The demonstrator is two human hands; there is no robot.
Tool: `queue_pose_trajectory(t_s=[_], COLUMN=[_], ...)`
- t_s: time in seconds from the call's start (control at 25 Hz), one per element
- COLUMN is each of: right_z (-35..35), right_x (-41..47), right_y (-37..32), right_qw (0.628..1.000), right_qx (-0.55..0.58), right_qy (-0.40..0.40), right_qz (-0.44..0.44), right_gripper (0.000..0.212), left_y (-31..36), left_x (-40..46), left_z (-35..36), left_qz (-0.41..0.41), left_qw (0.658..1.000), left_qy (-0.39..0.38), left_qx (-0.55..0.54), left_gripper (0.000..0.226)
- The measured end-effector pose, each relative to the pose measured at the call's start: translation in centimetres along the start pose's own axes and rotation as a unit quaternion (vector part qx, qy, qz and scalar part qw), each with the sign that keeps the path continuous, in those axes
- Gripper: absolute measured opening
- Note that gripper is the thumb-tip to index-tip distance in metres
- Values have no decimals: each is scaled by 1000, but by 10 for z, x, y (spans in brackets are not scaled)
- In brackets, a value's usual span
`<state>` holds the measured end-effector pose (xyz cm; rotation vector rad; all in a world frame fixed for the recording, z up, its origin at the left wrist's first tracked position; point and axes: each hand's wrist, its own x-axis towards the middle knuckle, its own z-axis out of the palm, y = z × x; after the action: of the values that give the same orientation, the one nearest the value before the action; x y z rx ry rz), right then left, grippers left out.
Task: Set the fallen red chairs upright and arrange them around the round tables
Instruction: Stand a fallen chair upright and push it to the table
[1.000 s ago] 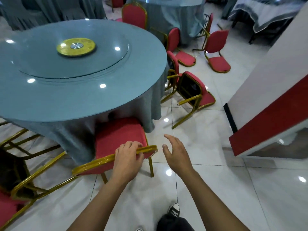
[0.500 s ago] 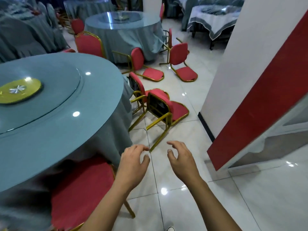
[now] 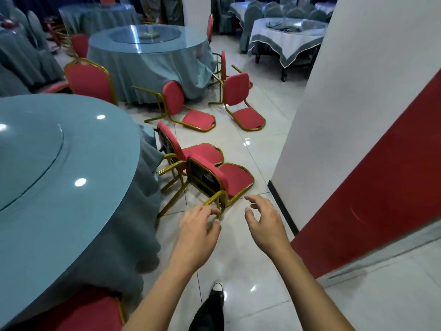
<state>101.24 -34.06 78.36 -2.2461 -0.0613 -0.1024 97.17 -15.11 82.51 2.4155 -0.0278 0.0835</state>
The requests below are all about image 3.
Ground black trousers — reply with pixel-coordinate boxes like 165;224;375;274
187;289;225;331

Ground white clothed table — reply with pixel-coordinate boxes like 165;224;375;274
247;17;328;82
228;1;249;29

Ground person's right forearm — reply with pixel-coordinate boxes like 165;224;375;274
270;246;356;331

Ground black white canvas sneaker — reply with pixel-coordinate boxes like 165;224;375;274
210;281;225;301

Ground person's left forearm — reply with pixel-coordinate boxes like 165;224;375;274
122;260;199;331

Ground grey folded cloth pile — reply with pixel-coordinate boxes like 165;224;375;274
266;17;327;33

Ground glass lazy susan turntable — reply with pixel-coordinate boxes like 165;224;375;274
0;123;65;212
108;25;182;45

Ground person's right hand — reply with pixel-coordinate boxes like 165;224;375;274
243;194;294;260

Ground dark blue curtain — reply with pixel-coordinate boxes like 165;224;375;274
13;0;104;16

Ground person's left hand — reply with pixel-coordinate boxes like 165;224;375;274
169;204;222;271

